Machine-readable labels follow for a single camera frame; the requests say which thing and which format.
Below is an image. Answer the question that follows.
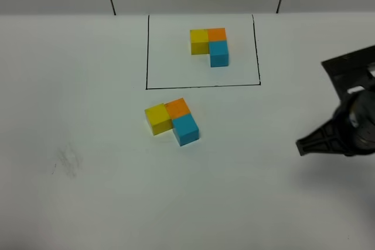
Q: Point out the template blue cube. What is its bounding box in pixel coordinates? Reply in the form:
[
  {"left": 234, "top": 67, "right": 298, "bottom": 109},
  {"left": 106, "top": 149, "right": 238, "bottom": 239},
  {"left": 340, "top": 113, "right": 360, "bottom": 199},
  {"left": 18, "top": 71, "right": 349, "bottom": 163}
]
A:
[{"left": 209, "top": 40, "right": 229, "bottom": 67}]

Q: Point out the blue wooden cube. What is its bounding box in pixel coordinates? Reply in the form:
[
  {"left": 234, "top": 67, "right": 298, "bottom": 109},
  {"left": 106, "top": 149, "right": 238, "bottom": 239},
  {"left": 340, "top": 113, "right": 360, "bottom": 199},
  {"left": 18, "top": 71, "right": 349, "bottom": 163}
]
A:
[{"left": 172, "top": 114, "right": 200, "bottom": 146}]

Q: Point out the template yellow cube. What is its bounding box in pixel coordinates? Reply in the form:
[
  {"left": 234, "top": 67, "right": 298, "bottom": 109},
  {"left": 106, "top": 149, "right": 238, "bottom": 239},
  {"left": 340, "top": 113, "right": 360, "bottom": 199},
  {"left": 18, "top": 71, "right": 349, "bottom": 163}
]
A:
[{"left": 190, "top": 29, "right": 209, "bottom": 55}]

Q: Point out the template orange cube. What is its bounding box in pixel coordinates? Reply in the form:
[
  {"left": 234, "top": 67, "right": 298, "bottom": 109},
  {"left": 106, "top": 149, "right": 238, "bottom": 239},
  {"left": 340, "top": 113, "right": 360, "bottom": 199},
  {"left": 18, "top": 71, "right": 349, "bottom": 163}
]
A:
[{"left": 207, "top": 28, "right": 227, "bottom": 42}]

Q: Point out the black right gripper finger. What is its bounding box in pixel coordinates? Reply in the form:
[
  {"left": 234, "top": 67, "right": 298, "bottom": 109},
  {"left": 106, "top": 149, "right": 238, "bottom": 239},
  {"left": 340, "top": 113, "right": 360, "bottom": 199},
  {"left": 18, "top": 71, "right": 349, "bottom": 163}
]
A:
[{"left": 296, "top": 119, "right": 345, "bottom": 156}]

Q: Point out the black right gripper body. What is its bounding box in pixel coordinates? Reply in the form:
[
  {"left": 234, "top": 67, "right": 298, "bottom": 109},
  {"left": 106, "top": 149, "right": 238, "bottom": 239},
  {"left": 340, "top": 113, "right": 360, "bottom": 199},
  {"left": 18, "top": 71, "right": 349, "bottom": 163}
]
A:
[{"left": 332, "top": 88, "right": 374, "bottom": 157}]

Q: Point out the orange wooden cube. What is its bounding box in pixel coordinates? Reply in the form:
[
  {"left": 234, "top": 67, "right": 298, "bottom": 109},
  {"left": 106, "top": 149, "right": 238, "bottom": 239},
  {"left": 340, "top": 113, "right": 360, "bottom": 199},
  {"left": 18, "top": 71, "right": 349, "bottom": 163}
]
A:
[{"left": 165, "top": 98, "right": 190, "bottom": 119}]

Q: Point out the yellow wooden cube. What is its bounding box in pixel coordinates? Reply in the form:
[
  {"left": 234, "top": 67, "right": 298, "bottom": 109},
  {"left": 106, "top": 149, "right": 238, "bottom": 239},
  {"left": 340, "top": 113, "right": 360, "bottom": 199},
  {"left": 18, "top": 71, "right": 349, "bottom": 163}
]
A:
[{"left": 145, "top": 104, "right": 173, "bottom": 136}]

